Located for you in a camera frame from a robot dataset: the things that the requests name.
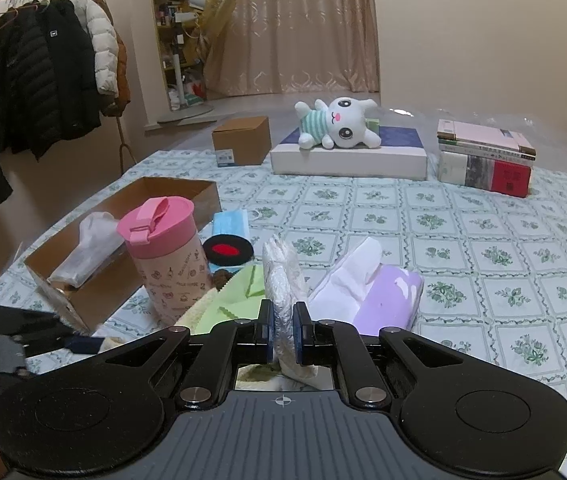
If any white puffer jacket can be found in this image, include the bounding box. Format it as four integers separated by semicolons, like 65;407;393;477
70;0;118;96

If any clear plastic glove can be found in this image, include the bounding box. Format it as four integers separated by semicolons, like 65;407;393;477
262;235;319;389

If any black puffer jacket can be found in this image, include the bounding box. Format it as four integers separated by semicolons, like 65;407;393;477
0;0;101;158

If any white bunny plush toy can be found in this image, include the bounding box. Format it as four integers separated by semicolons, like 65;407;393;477
294;96;381;151

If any small closed cardboard box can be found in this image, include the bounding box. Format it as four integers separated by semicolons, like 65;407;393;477
212;116;271;167

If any pink lidded cup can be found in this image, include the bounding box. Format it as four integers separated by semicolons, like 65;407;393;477
117;196;213;325

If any stack of books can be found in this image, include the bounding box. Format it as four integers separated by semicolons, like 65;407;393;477
437;119;537;198

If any white and blue flat box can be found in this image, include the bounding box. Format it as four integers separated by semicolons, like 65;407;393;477
270;126;428;180

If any light green cloth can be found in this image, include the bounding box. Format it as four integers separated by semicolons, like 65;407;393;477
194;264;266;334

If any black red round pad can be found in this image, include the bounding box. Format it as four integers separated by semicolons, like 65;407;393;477
203;234;254;266

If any beige curtain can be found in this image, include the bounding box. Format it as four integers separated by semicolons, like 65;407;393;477
204;0;380;96

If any standing electric fan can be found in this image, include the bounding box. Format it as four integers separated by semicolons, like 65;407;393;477
154;0;238;126

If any floral green white tablecloth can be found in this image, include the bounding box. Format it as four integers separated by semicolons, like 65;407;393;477
0;148;567;480

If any purple tissue pack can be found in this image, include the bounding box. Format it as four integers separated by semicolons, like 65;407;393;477
307;237;423;336

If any wooden bookshelf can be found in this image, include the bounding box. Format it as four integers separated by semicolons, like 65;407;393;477
152;0;206;113

